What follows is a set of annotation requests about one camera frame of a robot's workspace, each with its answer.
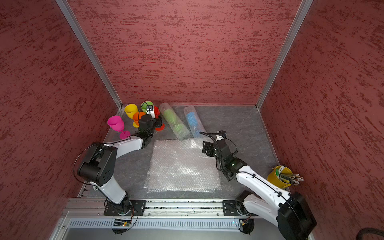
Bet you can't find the red glass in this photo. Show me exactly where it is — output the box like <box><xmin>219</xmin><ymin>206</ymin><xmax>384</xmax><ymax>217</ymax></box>
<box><xmin>154</xmin><ymin>107</ymin><xmax>165</xmax><ymax>132</ymax></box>

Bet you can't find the aluminium corner post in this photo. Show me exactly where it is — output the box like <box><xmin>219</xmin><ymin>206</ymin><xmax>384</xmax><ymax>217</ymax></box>
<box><xmin>256</xmin><ymin>0</ymin><xmax>313</xmax><ymax>111</ymax></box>
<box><xmin>56</xmin><ymin>0</ymin><xmax>123</xmax><ymax>110</ymax></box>

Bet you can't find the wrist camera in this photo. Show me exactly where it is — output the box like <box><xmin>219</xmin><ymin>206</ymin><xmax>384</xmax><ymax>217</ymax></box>
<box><xmin>216</xmin><ymin>130</ymin><xmax>227</xmax><ymax>141</ymax></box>
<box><xmin>146</xmin><ymin>105</ymin><xmax>156</xmax><ymax>119</ymax></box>

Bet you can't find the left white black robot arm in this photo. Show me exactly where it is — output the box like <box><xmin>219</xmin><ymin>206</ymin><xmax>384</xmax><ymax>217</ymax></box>
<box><xmin>77</xmin><ymin>115</ymin><xmax>163</xmax><ymax>216</ymax></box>

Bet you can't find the yellow glass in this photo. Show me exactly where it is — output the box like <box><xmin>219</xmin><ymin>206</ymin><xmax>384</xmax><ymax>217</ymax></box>
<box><xmin>125</xmin><ymin>104</ymin><xmax>139</xmax><ymax>121</ymax></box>

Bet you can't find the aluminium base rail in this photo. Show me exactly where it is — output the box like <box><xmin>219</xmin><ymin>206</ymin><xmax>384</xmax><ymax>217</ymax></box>
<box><xmin>51</xmin><ymin>199</ymin><xmax>264</xmax><ymax>240</ymax></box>

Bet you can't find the orange glass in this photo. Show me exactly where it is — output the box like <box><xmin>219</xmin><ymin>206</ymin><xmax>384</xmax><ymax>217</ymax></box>
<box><xmin>133</xmin><ymin>112</ymin><xmax>146</xmax><ymax>128</ymax></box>

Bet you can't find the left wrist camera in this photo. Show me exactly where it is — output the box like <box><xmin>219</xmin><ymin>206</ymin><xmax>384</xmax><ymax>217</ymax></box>
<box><xmin>146</xmin><ymin>105</ymin><xmax>156</xmax><ymax>119</ymax></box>

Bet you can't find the pink glass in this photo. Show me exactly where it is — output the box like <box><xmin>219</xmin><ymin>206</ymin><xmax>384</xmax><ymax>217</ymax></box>
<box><xmin>107</xmin><ymin>116</ymin><xmax>131</xmax><ymax>140</ymax></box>

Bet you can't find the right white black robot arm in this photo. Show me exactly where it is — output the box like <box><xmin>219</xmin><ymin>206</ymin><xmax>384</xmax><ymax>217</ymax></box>
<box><xmin>202</xmin><ymin>139</ymin><xmax>317</xmax><ymax>240</ymax></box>

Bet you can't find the yellow pen cup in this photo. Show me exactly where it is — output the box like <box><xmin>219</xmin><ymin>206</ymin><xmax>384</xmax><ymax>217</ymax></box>
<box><xmin>267</xmin><ymin>166</ymin><xmax>293</xmax><ymax>189</ymax></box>

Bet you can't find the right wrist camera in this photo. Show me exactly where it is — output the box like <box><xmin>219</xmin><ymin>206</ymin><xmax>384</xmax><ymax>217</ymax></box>
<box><xmin>216</xmin><ymin>130</ymin><xmax>227</xmax><ymax>141</ymax></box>

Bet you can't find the right aluminium corner post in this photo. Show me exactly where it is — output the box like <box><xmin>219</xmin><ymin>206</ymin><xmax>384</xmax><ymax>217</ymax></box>
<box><xmin>256</xmin><ymin>0</ymin><xmax>313</xmax><ymax>111</ymax></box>

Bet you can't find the blue glass in bubble wrap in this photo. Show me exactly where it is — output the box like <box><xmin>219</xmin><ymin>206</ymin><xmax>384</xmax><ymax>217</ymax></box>
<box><xmin>184</xmin><ymin>106</ymin><xmax>206</xmax><ymax>138</ymax></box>

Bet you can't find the left aluminium corner post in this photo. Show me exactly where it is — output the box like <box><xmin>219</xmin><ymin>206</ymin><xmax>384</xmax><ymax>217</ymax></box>
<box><xmin>56</xmin><ymin>0</ymin><xmax>123</xmax><ymax>110</ymax></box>

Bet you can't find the bright green wine glass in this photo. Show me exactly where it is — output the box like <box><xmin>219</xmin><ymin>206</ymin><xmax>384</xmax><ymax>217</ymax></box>
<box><xmin>141</xmin><ymin>101</ymin><xmax>154</xmax><ymax>113</ymax></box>

